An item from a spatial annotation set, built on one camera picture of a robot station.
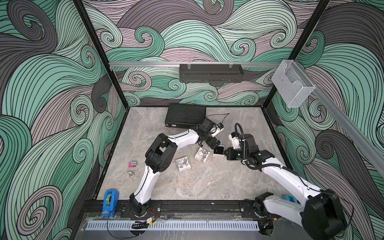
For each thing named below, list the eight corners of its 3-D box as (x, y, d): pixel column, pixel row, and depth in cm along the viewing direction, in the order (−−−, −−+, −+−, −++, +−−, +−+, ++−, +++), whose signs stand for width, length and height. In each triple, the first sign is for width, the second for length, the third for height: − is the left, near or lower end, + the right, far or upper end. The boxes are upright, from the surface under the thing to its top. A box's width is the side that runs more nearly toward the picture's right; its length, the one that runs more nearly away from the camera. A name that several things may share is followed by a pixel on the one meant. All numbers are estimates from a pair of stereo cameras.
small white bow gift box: (179, 172, 87) (179, 170, 84) (176, 161, 92) (175, 158, 89) (191, 168, 89) (191, 166, 86) (187, 158, 94) (186, 155, 91)
